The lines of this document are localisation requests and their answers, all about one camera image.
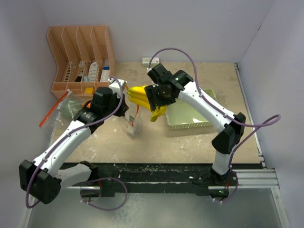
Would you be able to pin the black front mounting rail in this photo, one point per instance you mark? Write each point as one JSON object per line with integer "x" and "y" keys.
{"x": 176, "y": 178}

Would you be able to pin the white blue bottle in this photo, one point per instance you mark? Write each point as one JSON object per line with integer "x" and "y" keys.
{"x": 105, "y": 74}

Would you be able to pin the white garlic bulb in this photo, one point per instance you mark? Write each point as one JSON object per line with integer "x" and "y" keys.
{"x": 134, "y": 130}

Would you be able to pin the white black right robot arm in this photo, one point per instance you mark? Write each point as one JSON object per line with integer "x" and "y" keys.
{"x": 229, "y": 133}

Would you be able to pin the white ribbed item in organizer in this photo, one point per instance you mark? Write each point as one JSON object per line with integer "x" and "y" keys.
{"x": 90, "y": 76}

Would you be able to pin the yellow banana bunch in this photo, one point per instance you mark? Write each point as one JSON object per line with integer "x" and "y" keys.
{"x": 138, "y": 96}

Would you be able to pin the aluminium frame rail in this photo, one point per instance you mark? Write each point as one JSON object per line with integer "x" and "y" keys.
{"x": 275, "y": 192}

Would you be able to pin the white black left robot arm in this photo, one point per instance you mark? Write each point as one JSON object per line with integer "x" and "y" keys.
{"x": 43, "y": 177}

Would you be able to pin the green netted melon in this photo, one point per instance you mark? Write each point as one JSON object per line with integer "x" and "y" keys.
{"x": 69, "y": 108}

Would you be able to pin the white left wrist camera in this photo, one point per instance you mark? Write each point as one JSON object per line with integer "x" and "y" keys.
{"x": 116, "y": 84}

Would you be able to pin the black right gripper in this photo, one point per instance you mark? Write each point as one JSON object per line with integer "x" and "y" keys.
{"x": 151, "y": 90}

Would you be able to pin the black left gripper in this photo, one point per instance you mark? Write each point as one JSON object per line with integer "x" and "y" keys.
{"x": 121, "y": 113}

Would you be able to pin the peach plastic desk organizer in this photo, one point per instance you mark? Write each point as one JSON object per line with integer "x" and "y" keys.
{"x": 74, "y": 48}

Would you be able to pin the small white green box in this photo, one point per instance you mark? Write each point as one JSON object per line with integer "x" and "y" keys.
{"x": 148, "y": 61}

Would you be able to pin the yellow block in organizer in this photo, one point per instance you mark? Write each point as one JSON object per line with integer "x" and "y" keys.
{"x": 89, "y": 90}

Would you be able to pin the pale green perforated basket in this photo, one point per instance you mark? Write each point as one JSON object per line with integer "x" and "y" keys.
{"x": 182, "y": 116}

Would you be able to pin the clear zip bag orange zipper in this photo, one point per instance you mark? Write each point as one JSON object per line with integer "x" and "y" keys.
{"x": 54, "y": 116}

